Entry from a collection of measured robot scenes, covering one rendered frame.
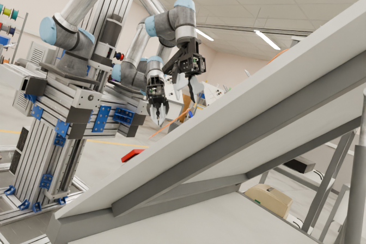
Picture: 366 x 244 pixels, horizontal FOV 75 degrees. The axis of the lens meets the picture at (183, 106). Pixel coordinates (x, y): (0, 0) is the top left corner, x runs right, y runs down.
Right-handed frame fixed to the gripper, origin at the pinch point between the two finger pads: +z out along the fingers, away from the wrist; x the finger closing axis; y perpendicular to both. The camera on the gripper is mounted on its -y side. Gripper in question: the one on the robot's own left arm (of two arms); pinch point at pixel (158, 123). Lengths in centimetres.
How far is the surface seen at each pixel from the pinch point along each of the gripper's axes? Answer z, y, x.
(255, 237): 33, -47, 34
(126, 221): 29.8, -12.1, -13.9
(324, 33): 29, 53, 29
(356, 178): 42, 33, 36
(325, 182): 9, -61, 83
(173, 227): 30.3, -24.7, 0.6
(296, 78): 28, 44, 28
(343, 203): -27, -245, 195
